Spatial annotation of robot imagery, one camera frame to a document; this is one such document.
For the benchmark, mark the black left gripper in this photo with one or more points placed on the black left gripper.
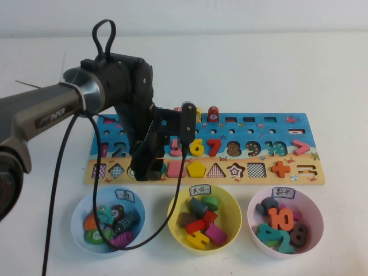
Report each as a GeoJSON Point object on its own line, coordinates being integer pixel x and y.
{"type": "Point", "coordinates": [138, 126]}

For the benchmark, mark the teal wooden heart piece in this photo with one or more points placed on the teal wooden heart piece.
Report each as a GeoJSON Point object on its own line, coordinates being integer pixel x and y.
{"type": "Point", "coordinates": [164, 169]}

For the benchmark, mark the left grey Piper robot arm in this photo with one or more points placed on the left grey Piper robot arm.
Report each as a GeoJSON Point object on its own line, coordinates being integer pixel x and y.
{"type": "Point", "coordinates": [43, 100]}

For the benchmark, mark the pink wooden trapezoid piece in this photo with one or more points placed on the pink wooden trapezoid piece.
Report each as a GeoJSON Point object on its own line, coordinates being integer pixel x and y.
{"type": "Point", "coordinates": [174, 171]}

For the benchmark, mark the paper label on blue bowl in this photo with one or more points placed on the paper label on blue bowl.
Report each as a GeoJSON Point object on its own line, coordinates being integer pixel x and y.
{"type": "Point", "coordinates": [125, 195]}

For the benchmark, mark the yellow wooden pentagon piece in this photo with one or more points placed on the yellow wooden pentagon piece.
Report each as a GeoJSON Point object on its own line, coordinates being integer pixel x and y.
{"type": "Point", "coordinates": [197, 170]}

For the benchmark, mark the paper label on yellow bowl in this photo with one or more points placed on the paper label on yellow bowl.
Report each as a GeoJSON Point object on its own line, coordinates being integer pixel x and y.
{"type": "Point", "coordinates": [199, 191]}

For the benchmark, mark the green wooden round piece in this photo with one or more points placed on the green wooden round piece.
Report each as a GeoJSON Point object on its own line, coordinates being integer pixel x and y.
{"type": "Point", "coordinates": [211, 202]}

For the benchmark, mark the red wooden shape piece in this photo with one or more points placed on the red wooden shape piece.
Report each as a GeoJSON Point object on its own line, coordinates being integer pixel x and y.
{"type": "Point", "coordinates": [210, 218]}
{"type": "Point", "coordinates": [195, 227]}

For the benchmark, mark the light blue plastic bowl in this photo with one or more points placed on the light blue plastic bowl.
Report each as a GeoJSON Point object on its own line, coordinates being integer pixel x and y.
{"type": "Point", "coordinates": [82, 201]}

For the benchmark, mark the yellow wooden equals piece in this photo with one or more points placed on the yellow wooden equals piece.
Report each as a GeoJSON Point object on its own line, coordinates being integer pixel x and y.
{"type": "Point", "coordinates": [197, 241]}

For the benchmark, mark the yellow plastic bowl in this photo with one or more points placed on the yellow plastic bowl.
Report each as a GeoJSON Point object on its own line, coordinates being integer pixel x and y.
{"type": "Point", "coordinates": [230, 210]}

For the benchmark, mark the magenta wooden square piece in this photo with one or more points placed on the magenta wooden square piece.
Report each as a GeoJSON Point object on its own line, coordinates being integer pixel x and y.
{"type": "Point", "coordinates": [216, 234]}

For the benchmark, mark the wooden number shape puzzle board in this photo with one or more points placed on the wooden number shape puzzle board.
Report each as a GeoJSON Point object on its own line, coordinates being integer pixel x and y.
{"type": "Point", "coordinates": [258, 135]}

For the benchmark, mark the orange wooden plus piece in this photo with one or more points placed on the orange wooden plus piece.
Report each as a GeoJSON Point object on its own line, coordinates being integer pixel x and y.
{"type": "Point", "coordinates": [280, 169]}

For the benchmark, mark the paper label on pink bowl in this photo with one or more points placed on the paper label on pink bowl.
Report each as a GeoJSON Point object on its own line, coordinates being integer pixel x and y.
{"type": "Point", "coordinates": [283, 193]}

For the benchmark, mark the pink greater-than sign piece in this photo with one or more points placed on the pink greater-than sign piece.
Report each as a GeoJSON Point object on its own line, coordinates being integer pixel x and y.
{"type": "Point", "coordinates": [304, 148]}

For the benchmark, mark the pink plastic bowl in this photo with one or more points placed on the pink plastic bowl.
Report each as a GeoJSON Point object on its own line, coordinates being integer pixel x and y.
{"type": "Point", "coordinates": [310, 207]}

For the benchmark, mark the pink wooden number 5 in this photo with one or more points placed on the pink wooden number 5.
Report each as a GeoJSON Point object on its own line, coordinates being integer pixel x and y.
{"type": "Point", "coordinates": [175, 152]}

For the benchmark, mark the brown wooden fish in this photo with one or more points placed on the brown wooden fish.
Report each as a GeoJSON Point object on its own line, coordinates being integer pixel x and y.
{"type": "Point", "coordinates": [118, 212]}

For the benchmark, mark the yellow wooden number 6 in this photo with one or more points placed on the yellow wooden number 6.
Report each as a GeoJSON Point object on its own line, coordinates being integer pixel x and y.
{"type": "Point", "coordinates": [197, 149]}

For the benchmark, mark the dark navy wooden fish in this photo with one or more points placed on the dark navy wooden fish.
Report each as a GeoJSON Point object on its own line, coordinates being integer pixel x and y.
{"type": "Point", "coordinates": [126, 223]}

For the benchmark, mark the dark slate wooden rectangle block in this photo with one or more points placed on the dark slate wooden rectangle block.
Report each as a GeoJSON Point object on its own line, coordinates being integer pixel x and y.
{"type": "Point", "coordinates": [197, 207]}

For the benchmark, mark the teal wooden fish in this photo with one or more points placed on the teal wooden fish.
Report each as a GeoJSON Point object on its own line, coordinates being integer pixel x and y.
{"type": "Point", "coordinates": [106, 215]}

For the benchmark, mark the pink fish peg number 5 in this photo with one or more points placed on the pink fish peg number 5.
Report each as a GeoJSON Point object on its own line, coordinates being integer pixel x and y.
{"type": "Point", "coordinates": [177, 109]}

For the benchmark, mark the red wooden number 7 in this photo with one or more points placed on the red wooden number 7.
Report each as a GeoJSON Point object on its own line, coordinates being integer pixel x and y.
{"type": "Point", "coordinates": [214, 149]}

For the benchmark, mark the magenta wooden fish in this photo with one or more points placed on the magenta wooden fish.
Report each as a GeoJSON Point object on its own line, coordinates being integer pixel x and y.
{"type": "Point", "coordinates": [122, 240]}

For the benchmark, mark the yellow fish peg number 6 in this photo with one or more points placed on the yellow fish peg number 6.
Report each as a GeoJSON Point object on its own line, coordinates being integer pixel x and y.
{"type": "Point", "coordinates": [198, 116]}

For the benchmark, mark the orange wooden fish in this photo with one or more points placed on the orange wooden fish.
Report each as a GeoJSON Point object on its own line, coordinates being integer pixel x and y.
{"type": "Point", "coordinates": [89, 222]}

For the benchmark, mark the green wooden fish number 3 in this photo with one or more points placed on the green wooden fish number 3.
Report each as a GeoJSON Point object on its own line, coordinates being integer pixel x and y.
{"type": "Point", "coordinates": [93, 236]}

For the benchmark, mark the red fish peg number 7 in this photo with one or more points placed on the red fish peg number 7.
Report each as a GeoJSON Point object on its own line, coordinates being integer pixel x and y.
{"type": "Point", "coordinates": [213, 115]}

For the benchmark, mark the slate grey wooden number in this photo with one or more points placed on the slate grey wooden number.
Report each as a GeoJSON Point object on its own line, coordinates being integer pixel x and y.
{"type": "Point", "coordinates": [268, 203]}

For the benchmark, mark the teal wooden number 4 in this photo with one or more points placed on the teal wooden number 4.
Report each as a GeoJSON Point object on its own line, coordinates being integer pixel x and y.
{"type": "Point", "coordinates": [265, 233]}

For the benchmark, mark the orange wooden number 10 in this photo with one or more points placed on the orange wooden number 10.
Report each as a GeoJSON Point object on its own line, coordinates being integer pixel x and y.
{"type": "Point", "coordinates": [280, 219]}

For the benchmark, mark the teal wooden number 2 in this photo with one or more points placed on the teal wooden number 2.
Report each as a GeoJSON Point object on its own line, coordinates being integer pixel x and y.
{"type": "Point", "coordinates": [283, 244]}

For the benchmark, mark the magenta wooden number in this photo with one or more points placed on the magenta wooden number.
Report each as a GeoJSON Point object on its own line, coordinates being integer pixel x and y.
{"type": "Point", "coordinates": [297, 215]}

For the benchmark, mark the brown wooden number 8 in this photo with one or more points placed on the brown wooden number 8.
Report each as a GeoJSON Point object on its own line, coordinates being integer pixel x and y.
{"type": "Point", "coordinates": [299, 235]}

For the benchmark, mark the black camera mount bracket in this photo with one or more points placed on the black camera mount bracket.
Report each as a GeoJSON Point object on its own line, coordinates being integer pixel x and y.
{"type": "Point", "coordinates": [169, 119]}

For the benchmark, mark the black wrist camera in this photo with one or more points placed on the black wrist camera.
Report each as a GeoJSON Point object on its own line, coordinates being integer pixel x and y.
{"type": "Point", "coordinates": [187, 123]}

